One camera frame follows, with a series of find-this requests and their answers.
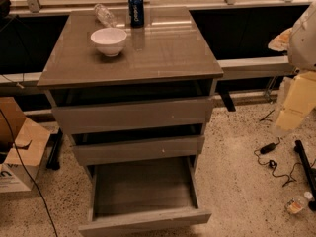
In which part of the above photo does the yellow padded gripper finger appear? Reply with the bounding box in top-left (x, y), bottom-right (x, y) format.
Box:
top-left (274, 71), bottom-right (316, 136)

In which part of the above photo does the grey bottom drawer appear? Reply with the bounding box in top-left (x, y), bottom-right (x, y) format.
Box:
top-left (79, 157), bottom-right (210, 237)

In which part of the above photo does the grey drawer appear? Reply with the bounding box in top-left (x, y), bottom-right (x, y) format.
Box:
top-left (79, 157), bottom-right (210, 237)
top-left (73, 135), bottom-right (205, 165)
top-left (52, 98), bottom-right (212, 134)

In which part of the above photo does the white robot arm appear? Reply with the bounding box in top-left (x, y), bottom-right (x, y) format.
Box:
top-left (268, 2), bottom-right (316, 137)

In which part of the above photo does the grey drawer cabinet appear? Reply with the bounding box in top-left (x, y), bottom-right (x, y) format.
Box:
top-left (37, 6), bottom-right (225, 170)

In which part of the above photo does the grey middle drawer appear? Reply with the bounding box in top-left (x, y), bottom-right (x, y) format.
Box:
top-left (73, 135), bottom-right (205, 165)

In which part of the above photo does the grey top drawer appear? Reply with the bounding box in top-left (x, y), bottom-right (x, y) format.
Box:
top-left (52, 98), bottom-right (212, 134)

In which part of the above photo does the small bottle on floor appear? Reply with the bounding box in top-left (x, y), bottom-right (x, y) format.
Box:
top-left (284, 192), bottom-right (313, 214)

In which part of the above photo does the blue pepsi can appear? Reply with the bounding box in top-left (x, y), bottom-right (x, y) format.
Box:
top-left (128, 0), bottom-right (144, 28)

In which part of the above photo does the white ceramic bowl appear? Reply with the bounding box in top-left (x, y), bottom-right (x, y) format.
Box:
top-left (90, 28), bottom-right (127, 57)

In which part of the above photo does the clear plastic bottle on cabinet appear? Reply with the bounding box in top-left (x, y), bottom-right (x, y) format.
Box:
top-left (94, 4), bottom-right (117, 28)

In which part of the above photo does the black stand leg left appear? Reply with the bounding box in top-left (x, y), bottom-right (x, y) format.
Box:
top-left (46, 129), bottom-right (63, 170)

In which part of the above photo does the cardboard box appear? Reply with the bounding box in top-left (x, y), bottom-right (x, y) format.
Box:
top-left (0, 97), bottom-right (50, 193)

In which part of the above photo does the metal window rail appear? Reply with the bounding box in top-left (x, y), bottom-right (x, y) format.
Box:
top-left (0, 56), bottom-right (295, 86)

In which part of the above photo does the black cable left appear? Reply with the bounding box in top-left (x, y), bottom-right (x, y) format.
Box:
top-left (0, 108), bottom-right (59, 237)

